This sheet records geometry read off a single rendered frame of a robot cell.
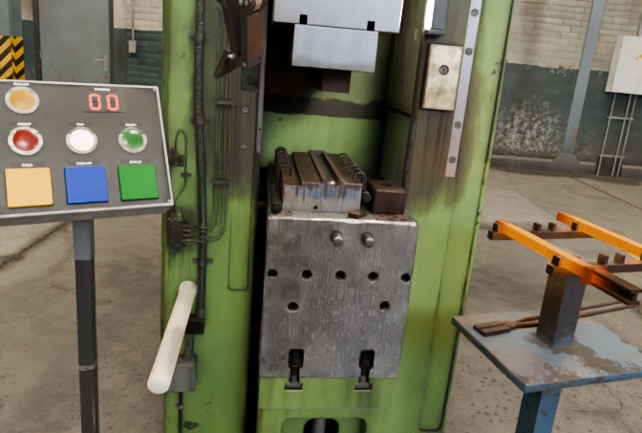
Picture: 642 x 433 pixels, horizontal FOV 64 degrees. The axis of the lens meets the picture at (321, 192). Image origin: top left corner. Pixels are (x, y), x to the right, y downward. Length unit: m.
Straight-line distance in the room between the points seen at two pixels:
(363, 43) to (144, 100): 0.52
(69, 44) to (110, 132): 6.83
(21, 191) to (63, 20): 6.96
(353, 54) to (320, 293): 0.60
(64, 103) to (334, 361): 0.90
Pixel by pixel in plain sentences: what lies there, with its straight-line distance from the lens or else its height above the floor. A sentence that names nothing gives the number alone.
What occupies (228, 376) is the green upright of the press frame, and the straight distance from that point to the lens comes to 1.68.
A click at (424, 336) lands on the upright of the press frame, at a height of 0.48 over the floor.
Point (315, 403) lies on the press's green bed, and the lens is 1.50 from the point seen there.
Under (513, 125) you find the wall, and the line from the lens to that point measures 7.84.
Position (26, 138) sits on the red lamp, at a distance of 1.15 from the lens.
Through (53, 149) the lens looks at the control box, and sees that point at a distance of 1.15.
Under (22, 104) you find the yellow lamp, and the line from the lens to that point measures 1.17.
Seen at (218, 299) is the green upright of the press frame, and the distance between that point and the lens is 1.55.
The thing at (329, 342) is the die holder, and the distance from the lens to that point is 1.40.
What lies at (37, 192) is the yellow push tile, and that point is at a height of 1.00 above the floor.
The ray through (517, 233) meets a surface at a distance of 1.28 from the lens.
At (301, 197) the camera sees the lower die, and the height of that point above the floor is 0.95.
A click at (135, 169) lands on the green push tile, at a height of 1.03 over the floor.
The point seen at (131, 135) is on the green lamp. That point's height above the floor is 1.10.
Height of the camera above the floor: 1.29
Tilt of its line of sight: 14 degrees down
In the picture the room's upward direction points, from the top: 5 degrees clockwise
